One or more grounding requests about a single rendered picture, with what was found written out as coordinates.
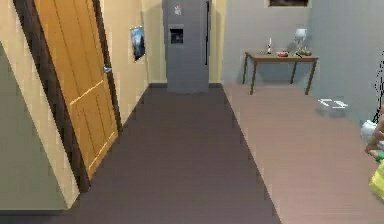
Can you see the grey fridge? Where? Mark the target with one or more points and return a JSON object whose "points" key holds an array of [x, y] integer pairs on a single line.
{"points": [[187, 50]]}

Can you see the brown wooden table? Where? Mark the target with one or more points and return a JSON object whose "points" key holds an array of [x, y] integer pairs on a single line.
{"points": [[280, 59]]}

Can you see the red bowl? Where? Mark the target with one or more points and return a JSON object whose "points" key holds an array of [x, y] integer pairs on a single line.
{"points": [[283, 53]]}

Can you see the orange wooden room door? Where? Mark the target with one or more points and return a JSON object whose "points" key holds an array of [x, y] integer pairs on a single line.
{"points": [[76, 80]]}

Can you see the green plate of food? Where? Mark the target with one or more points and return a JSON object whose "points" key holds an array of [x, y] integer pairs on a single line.
{"points": [[304, 52]]}

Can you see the grey box with white bands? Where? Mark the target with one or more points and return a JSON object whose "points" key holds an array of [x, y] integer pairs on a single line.
{"points": [[332, 106]]}

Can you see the white round object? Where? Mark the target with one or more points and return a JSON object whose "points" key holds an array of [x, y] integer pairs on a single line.
{"points": [[368, 130]]}

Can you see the yellow green object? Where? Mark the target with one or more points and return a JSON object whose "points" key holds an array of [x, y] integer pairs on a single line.
{"points": [[378, 180]]}

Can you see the blue wall poster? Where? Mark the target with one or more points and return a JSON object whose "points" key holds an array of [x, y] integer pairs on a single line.
{"points": [[138, 42]]}

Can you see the dark framed wall picture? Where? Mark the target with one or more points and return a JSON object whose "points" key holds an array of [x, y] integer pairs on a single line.
{"points": [[288, 2]]}

